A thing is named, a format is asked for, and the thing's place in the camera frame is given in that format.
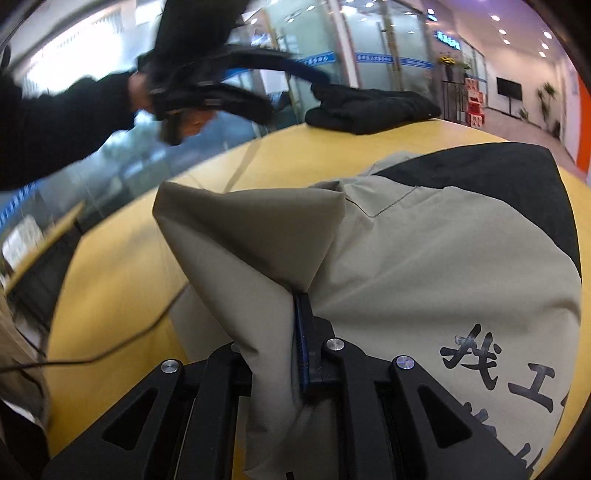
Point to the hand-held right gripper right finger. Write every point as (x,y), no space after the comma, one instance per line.
(303,350)

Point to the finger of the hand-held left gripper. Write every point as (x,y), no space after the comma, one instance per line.
(221,102)
(277,64)

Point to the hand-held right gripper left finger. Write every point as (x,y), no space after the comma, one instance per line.
(220,374)

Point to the beige and black printed jacket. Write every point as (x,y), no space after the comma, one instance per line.
(415,258)

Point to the person's left forearm black sleeve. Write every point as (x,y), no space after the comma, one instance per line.
(60,129)

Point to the person's left hand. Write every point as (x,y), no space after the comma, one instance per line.
(139,92)

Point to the black folded garment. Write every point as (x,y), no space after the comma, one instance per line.
(369,110)

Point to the yellow flower arrangement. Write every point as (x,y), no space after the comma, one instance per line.
(447,60)

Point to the stack of red boxes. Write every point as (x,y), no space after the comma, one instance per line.
(475,104)

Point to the potted green plant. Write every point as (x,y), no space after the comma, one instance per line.
(547,94)

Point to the black wall screen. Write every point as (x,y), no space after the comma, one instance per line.
(508,87)

